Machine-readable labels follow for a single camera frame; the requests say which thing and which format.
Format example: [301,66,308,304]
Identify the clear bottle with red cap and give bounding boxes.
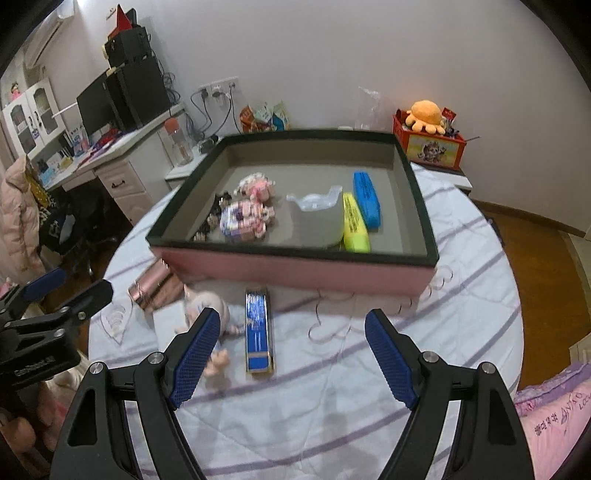
[164,117,195,167]

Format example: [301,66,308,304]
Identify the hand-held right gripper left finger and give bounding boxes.
[48,307,221,480]

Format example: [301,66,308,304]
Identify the large pink purple block figure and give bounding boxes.
[219,199,276,241]

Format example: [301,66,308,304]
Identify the black beaded hair clip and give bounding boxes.
[194,191,234,243]

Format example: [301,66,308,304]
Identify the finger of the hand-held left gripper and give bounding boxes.
[0,268,68,319]
[51,279,114,324]

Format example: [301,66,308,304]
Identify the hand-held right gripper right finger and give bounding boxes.
[365,308,539,480]

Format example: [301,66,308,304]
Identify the black computer tower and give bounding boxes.
[105,55,172,132]

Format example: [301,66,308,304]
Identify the orange octopus plush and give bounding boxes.
[405,100,446,136]

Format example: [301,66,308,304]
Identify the white desk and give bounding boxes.
[44,104,190,227]

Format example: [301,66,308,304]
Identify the pink doll figure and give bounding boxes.
[175,284,245,391]

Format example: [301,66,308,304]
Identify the rose gold cylinder bottle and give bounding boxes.
[128,261,185,310]

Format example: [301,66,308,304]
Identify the yellow highlighter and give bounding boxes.
[342,192,371,253]

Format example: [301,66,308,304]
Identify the clear plastic bag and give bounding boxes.
[358,85,393,132]

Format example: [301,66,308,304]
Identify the white air conditioner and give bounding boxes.
[23,0,77,68]

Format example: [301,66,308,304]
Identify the white cat-ear container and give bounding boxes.
[286,185,345,247]

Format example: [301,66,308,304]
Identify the white wall power outlet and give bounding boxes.
[198,76,241,100]

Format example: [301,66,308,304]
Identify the snack packets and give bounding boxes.
[240,102,291,134]

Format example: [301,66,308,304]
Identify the blue gold-edged case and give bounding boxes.
[244,287,276,374]

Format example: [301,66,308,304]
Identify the small pink block figure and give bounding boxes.
[235,172,277,204]

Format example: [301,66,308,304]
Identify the white glass-door cabinet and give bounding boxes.
[2,76,68,162]

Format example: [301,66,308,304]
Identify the blue printed carton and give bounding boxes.
[65,127,90,155]

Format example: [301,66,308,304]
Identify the blue highlighter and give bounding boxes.
[353,171,383,232]

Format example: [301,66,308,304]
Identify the black computer monitor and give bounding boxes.
[76,74,116,137]

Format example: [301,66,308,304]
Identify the pink printed blanket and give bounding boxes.
[512,360,591,480]

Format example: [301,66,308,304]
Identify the small white box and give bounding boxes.
[152,302,204,352]

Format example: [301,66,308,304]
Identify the pink box with black rim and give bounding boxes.
[145,128,439,298]

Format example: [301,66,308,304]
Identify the red printed storage box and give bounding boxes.
[392,109,468,171]

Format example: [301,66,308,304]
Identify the black power cables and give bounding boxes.
[189,88,236,144]

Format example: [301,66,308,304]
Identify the pink fluffy cloth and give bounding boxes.
[0,351,88,467]

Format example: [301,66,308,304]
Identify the pink padded jacket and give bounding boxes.
[0,157,47,282]

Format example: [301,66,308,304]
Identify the black office chair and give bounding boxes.
[39,189,121,278]

